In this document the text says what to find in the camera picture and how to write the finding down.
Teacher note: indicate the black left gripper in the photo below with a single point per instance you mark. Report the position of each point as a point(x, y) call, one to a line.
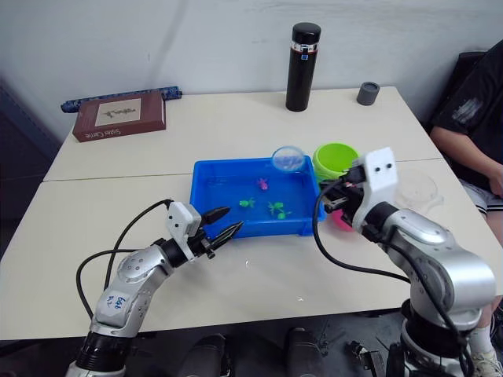
point(202, 245)

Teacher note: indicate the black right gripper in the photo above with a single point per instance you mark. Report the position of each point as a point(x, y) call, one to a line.
point(349, 198)

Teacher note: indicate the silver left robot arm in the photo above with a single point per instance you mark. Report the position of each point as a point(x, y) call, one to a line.
point(131, 284)

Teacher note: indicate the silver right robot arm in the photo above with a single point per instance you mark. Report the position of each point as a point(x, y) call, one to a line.
point(440, 255)

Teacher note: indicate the person's bare forearm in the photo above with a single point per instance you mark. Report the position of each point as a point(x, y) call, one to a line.
point(460, 151)

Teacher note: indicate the pink plastic bucket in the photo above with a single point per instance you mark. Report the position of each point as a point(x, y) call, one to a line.
point(338, 223)

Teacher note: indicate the green toy fish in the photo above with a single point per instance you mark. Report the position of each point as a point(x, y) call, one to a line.
point(247, 203)
point(275, 207)

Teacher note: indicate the blue plastic tub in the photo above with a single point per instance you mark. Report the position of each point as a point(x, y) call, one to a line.
point(220, 188)

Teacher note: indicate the green plastic bucket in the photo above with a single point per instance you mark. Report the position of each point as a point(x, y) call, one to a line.
point(334, 159)

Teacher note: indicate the pink toy fish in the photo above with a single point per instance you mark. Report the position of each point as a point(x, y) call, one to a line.
point(263, 184)

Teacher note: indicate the clear plastic cup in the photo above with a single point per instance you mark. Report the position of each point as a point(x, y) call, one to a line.
point(418, 188)

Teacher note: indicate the small round blue fish net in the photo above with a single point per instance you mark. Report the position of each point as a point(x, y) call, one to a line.
point(288, 159)

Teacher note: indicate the small grey cup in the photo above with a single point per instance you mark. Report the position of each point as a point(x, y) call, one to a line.
point(367, 94)

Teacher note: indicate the person's patterned shorts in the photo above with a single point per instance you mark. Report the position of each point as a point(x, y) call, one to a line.
point(481, 196)

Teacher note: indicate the dark rounded shape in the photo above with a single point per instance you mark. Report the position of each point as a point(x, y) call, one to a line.
point(208, 355)
point(304, 351)

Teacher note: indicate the tall black thermos bottle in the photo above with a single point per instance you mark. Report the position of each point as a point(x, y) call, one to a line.
point(300, 70)

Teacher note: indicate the brown book box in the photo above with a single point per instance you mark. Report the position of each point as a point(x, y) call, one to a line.
point(118, 118)

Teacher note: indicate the person's black shirt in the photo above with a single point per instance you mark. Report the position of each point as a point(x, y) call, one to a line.
point(477, 106)

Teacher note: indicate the black device under table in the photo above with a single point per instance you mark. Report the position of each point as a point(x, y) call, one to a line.
point(367, 359)

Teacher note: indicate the blue patterned folded umbrella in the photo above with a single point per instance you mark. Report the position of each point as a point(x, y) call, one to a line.
point(78, 104)

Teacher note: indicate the person's bare leg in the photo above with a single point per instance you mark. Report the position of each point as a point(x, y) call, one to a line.
point(485, 334)

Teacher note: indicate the person's white shoe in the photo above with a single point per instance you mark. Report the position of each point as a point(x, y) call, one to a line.
point(485, 365)

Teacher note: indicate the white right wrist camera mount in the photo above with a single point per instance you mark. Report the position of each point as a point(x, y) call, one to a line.
point(379, 176)

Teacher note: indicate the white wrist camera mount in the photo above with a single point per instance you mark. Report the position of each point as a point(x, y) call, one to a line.
point(181, 224)
point(379, 176)

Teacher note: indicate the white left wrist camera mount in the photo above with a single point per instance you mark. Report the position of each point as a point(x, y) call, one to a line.
point(181, 224)

